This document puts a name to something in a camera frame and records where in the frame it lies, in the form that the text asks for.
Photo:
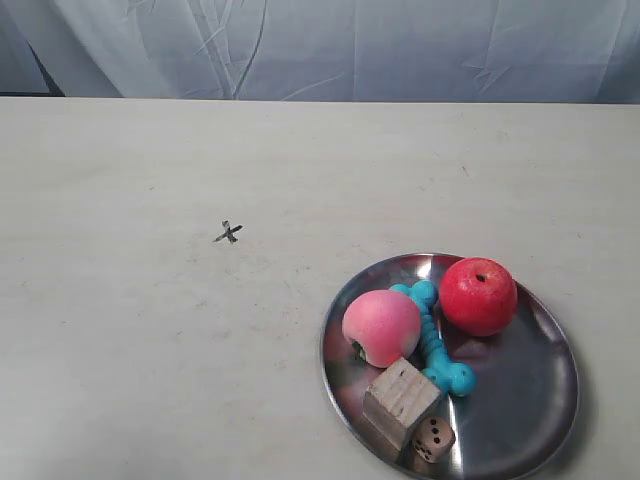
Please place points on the pink toy peach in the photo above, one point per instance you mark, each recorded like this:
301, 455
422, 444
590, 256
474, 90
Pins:
382, 326

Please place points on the red toy apple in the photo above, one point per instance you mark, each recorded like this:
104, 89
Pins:
478, 296

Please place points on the wooden cube block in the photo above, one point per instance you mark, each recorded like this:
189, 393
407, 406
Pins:
398, 400

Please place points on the teal rubber bone toy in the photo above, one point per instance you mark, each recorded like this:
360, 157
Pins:
453, 378

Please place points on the small wooden die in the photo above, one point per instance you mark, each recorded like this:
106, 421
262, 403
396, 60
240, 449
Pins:
433, 439

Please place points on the white backdrop cloth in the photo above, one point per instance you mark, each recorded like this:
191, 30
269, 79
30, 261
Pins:
354, 51

